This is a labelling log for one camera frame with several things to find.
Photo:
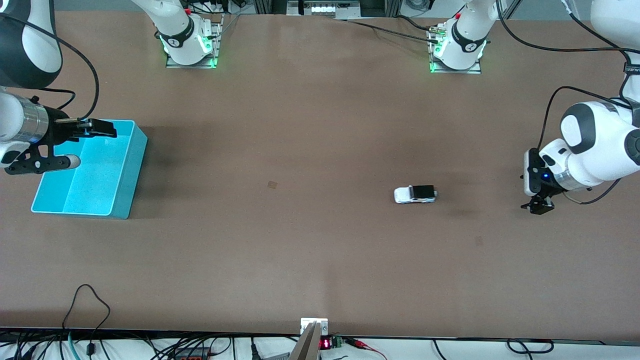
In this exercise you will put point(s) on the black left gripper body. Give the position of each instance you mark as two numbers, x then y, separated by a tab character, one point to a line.
541	193

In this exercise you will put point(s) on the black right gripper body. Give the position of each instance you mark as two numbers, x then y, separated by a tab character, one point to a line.
61	132

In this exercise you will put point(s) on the white toy car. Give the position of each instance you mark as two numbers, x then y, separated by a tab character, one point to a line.
404	196

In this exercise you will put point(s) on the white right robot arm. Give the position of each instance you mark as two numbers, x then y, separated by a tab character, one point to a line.
40	45

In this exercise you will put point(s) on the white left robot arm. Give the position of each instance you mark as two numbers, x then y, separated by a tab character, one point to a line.
600	142

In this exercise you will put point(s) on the turquoise plastic bin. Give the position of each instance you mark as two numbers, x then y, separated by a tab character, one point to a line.
100	175

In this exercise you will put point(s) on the red clip lead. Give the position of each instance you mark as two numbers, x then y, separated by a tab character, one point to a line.
357	343

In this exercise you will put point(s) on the grey orange power strip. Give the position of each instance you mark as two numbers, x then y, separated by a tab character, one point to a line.
192	356

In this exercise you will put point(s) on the red LED display module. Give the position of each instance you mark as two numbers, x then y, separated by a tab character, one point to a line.
325	344

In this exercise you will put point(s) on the grey lit control box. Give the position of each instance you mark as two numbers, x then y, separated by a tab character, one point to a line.
325	9

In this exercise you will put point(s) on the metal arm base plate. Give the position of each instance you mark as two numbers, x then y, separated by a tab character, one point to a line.
470	71
218	50

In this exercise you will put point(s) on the grey metal camera bracket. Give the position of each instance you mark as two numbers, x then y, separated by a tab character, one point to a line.
307	345

